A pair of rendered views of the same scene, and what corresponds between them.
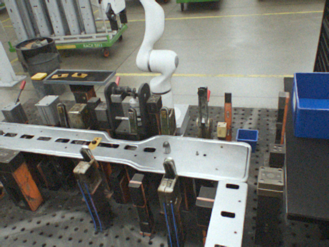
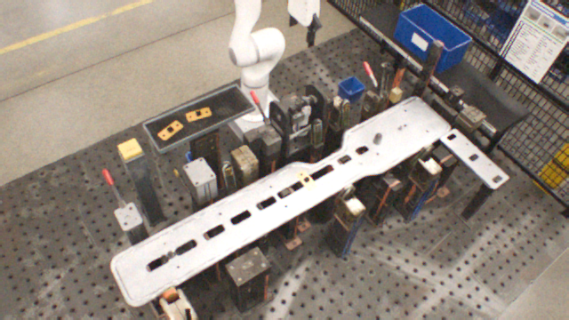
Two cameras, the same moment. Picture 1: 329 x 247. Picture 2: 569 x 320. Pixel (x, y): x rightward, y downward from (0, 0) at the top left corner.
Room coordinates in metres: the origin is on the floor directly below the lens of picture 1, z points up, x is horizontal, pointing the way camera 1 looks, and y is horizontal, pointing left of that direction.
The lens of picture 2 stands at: (0.73, 1.12, 2.31)
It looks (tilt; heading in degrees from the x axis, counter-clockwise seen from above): 53 degrees down; 299
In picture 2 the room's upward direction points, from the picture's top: 6 degrees clockwise
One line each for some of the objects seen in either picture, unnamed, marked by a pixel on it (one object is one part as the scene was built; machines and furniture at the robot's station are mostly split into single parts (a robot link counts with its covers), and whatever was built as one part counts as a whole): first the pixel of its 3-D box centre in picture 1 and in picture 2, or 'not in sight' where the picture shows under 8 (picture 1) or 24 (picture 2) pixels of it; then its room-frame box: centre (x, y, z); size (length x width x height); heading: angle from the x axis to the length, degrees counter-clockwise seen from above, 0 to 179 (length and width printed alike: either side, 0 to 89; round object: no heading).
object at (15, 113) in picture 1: (23, 132); (140, 240); (1.46, 0.80, 0.88); 0.11 x 0.10 x 0.36; 158
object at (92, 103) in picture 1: (103, 131); (252, 166); (1.31, 0.33, 0.90); 0.05 x 0.05 x 0.40; 68
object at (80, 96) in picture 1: (90, 113); (205, 156); (1.48, 0.41, 0.92); 0.10 x 0.08 x 0.45; 68
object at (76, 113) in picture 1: (87, 139); (245, 186); (1.28, 0.41, 0.89); 0.13 x 0.11 x 0.38; 158
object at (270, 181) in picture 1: (267, 211); (457, 140); (0.68, -0.32, 0.88); 0.08 x 0.08 x 0.36; 68
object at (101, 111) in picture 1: (112, 136); (268, 164); (1.27, 0.28, 0.89); 0.13 x 0.11 x 0.38; 158
